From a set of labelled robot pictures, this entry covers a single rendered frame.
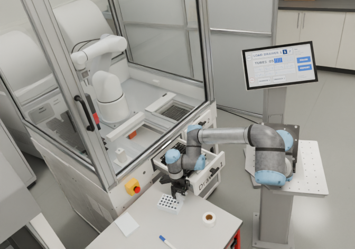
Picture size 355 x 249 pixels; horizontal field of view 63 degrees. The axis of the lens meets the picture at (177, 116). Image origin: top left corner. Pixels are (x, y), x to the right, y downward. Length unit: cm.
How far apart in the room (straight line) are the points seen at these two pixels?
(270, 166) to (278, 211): 99
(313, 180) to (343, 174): 118
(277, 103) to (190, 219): 128
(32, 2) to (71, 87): 34
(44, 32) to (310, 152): 163
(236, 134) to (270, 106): 126
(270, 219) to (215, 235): 70
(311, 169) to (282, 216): 44
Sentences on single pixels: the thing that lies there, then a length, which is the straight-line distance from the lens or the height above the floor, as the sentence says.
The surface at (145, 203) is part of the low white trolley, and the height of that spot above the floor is 76.
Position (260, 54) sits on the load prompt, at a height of 116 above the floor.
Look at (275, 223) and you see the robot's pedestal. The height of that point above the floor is 26.
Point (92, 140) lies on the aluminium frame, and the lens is 142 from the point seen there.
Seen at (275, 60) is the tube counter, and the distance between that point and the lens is 230.
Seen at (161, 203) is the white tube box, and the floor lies 80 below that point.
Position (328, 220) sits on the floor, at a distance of 266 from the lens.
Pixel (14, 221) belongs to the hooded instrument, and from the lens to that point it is 108.
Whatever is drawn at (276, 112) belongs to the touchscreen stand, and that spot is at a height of 65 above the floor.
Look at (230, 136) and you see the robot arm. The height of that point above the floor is 129.
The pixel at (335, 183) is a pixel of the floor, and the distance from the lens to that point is 293.
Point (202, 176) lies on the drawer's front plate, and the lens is 162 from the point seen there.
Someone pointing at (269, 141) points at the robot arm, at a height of 134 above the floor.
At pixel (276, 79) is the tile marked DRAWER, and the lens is 227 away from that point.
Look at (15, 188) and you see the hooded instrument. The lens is 102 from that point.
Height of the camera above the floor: 212
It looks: 35 degrees down
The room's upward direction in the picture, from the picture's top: 10 degrees counter-clockwise
